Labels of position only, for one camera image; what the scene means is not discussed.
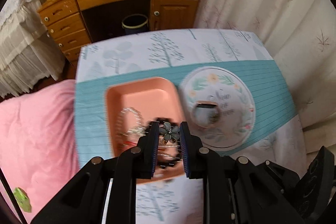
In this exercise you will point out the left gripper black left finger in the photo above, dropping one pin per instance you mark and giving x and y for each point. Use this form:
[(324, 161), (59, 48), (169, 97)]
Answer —
[(104, 191)]

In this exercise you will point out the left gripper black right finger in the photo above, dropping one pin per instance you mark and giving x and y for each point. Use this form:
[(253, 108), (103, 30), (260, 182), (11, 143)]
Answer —
[(236, 190)]

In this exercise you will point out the grey flower hair clip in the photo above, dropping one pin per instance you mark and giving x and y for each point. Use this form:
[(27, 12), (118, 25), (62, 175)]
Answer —
[(169, 133)]

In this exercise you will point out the pink blanket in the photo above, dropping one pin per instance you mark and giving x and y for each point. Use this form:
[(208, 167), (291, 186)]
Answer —
[(38, 150)]

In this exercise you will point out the green sticker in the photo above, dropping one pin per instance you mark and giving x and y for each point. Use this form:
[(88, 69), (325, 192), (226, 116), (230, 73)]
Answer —
[(22, 200)]

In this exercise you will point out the patterned white teal tablecloth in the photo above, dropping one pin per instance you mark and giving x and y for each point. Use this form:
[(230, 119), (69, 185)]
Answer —
[(173, 54)]

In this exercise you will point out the pink plastic tray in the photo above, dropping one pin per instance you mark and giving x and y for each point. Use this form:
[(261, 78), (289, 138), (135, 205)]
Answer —
[(131, 109)]

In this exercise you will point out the white lace bed cover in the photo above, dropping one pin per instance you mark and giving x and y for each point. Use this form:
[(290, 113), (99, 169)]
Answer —
[(28, 54)]

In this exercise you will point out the dark waste bin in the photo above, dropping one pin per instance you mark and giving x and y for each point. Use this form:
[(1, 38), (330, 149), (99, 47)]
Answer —
[(135, 24)]

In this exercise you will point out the white floral curtain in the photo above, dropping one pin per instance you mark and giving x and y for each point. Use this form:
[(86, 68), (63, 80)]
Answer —
[(300, 36)]

